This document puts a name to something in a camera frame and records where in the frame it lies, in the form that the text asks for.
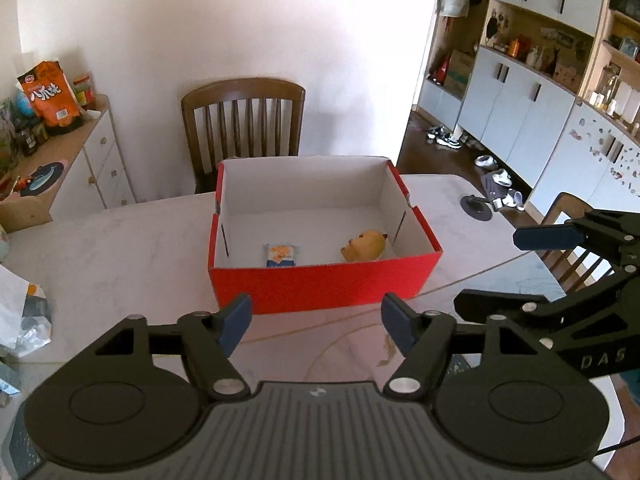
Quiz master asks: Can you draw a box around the orange snack bag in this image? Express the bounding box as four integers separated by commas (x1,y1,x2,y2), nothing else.
17,60,83,133

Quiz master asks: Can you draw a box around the brown wooden chair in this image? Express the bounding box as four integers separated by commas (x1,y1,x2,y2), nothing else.
181,78,306,195
539,191,621,296

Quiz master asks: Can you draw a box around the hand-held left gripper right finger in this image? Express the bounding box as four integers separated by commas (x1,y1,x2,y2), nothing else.
381,294,551,402

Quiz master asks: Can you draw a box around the white sideboard with drawers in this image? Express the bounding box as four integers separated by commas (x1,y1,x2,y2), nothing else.
0,94,137,235

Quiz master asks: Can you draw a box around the white wall cabinet unit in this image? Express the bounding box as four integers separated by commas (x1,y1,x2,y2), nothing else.
415,0,640,226

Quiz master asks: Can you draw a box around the yellow plush toy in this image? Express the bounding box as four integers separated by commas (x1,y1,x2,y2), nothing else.
341,230,390,263

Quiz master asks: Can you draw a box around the dark sneakers pair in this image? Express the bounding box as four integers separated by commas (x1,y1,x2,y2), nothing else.
426,125,463,150

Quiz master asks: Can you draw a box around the red lidded jar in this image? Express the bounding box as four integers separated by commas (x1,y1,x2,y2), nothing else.
74,74,97,108

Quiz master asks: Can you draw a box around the black round table socket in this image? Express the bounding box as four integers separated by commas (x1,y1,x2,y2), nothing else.
460,194,494,221

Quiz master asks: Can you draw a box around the teal packet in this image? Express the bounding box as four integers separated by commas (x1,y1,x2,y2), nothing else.
0,360,21,396

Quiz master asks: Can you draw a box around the red cardboard box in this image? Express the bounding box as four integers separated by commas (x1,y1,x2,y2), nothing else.
207,156,443,315

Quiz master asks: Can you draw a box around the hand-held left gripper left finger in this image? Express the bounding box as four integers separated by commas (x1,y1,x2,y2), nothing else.
91,294,252,402

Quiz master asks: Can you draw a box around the crumpled white plastic bag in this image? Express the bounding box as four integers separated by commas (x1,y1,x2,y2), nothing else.
0,265,53,358

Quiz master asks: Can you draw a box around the blue patterned placemat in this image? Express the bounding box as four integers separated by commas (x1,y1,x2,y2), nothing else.
592,375,628,466

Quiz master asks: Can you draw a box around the whale print mouse pad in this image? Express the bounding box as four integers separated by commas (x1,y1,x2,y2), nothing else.
17,161,67,197

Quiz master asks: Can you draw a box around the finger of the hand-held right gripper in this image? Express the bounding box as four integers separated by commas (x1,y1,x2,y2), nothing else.
514,209,640,273
454,280,626,341

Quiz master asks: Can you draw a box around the blue white snack packet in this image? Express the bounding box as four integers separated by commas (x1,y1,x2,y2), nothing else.
264,243,301,268

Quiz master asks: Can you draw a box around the cardboard box on shelf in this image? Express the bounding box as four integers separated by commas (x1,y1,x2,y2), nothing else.
445,50,476,98

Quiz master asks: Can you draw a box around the black cable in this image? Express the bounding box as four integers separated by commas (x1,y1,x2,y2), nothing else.
592,440,631,461

